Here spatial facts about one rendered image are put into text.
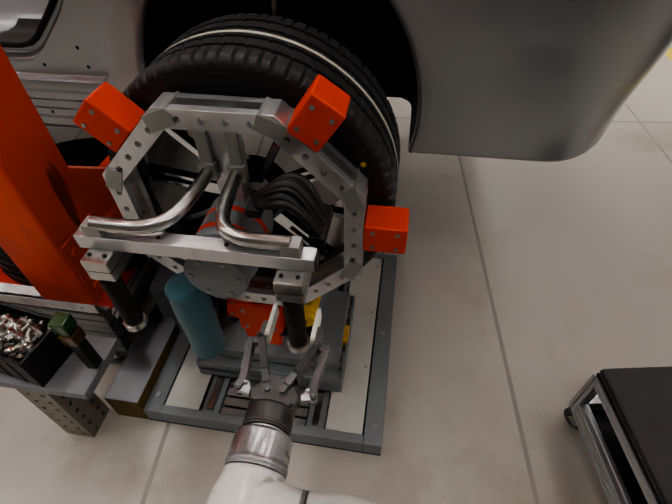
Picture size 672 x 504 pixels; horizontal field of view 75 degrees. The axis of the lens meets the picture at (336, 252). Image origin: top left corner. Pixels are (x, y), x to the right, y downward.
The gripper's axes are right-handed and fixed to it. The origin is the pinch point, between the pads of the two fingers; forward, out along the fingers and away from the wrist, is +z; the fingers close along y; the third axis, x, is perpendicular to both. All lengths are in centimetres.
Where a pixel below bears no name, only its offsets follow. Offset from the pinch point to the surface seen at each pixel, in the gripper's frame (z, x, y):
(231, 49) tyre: 32, 35, -16
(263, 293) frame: 21.1, -20.6, -14.7
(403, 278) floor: 85, -82, 23
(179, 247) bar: 1.7, 15.2, -18.6
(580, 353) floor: 57, -83, 92
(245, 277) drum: 6.4, 3.4, -10.7
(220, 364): 23, -66, -37
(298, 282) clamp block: -0.6, 12.3, 1.8
